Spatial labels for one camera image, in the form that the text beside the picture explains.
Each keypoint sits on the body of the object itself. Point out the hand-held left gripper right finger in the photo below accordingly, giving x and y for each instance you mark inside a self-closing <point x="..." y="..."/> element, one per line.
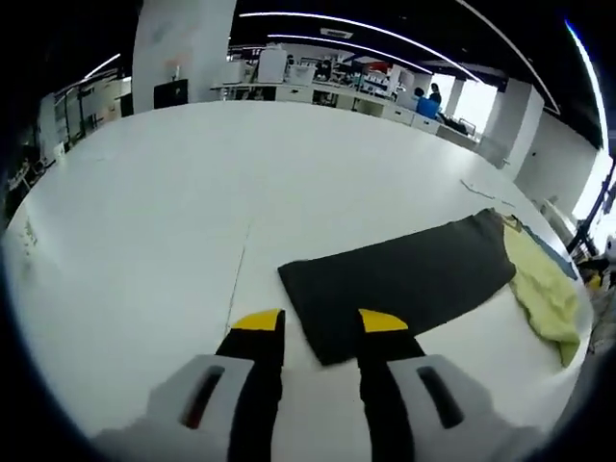
<point x="385" y="385"/>

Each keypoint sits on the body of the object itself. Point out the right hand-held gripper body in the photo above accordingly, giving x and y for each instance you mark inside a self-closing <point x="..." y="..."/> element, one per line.
<point x="610" y="260"/>

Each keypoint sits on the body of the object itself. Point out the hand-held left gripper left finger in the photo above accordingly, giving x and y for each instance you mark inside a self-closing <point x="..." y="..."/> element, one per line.
<point x="255" y="385"/>

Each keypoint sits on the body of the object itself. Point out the dark grey cloth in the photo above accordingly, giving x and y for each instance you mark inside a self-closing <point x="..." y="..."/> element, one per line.
<point x="399" y="289"/>

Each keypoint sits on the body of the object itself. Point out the black equipment stand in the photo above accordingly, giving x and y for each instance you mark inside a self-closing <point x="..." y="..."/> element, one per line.
<point x="594" y="212"/>

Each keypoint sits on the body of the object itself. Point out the white power strip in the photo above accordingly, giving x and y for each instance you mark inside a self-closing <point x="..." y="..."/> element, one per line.
<point x="481" y="191"/>

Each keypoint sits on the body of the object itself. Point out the white room column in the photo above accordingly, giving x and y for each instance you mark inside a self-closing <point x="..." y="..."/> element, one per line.
<point x="512" y="125"/>

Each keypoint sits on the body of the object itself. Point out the ceiling light strip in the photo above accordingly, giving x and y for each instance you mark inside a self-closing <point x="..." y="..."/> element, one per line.
<point x="592" y="82"/>
<point x="520" y="58"/>
<point x="361" y="28"/>
<point x="102" y="66"/>
<point x="346" y="45"/>

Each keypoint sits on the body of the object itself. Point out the row of white cabinets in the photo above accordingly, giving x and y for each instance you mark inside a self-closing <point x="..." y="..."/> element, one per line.
<point x="375" y="103"/>

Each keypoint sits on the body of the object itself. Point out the black cabinet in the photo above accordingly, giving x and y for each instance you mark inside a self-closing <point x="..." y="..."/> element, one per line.
<point x="171" y="94"/>

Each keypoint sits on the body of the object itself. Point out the white storage box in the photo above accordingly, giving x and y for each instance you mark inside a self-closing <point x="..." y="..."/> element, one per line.
<point x="301" y="76"/>

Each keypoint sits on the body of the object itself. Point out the white upright panel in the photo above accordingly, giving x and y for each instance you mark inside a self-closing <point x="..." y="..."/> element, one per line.
<point x="272" y="65"/>

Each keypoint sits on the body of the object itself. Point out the glass partition frames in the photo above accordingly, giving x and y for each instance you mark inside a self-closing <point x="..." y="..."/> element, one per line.
<point x="82" y="113"/>

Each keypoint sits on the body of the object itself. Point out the white square pillar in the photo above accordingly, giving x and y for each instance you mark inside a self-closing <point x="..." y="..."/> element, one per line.
<point x="183" y="48"/>

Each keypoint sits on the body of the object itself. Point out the ceiling air vent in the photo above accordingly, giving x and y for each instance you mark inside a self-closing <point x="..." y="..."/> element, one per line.
<point x="337" y="33"/>

